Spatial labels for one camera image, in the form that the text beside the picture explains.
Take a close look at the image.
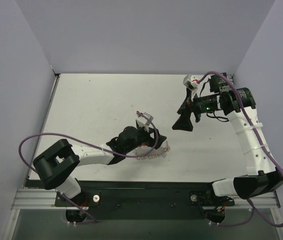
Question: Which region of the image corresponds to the aluminium frame rail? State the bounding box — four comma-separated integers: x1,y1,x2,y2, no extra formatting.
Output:
11,188,57,210

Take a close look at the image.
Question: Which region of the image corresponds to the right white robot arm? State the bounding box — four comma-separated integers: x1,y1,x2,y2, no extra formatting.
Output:
172,74,283,200

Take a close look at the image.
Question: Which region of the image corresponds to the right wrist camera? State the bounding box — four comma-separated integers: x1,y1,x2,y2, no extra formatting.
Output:
183,74,199,100

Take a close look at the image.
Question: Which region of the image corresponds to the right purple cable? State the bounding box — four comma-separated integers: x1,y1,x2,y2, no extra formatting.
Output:
197,71,283,228

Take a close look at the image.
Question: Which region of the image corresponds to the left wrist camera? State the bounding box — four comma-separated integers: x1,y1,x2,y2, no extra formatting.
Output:
135,111,154,132

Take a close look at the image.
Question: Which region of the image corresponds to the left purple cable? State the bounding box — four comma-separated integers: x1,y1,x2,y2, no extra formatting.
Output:
18,112,157,223

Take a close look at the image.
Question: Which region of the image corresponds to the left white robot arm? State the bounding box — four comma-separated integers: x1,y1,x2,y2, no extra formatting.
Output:
33,121,167,206

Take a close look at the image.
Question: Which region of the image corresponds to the metal chain keyring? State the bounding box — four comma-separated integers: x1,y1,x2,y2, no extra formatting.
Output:
133,140,171,160

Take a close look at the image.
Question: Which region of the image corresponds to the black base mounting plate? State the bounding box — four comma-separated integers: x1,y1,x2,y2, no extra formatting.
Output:
48,179,245,222

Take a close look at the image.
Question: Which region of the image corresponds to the purple cable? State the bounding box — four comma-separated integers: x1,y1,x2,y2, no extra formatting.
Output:
197,71,283,228
18,112,157,223

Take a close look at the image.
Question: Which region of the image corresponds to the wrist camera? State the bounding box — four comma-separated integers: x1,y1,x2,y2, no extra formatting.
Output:
135,111,154,132
183,74,199,100

